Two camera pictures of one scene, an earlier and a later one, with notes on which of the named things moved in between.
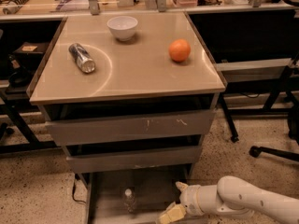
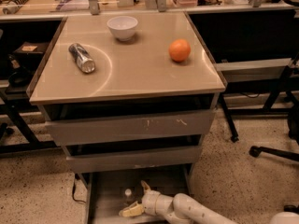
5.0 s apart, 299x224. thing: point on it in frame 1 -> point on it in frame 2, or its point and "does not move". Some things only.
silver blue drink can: (82, 58) does not move
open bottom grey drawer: (135, 196) does not move
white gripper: (189, 198) -> (150, 202)
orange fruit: (178, 49) does not move
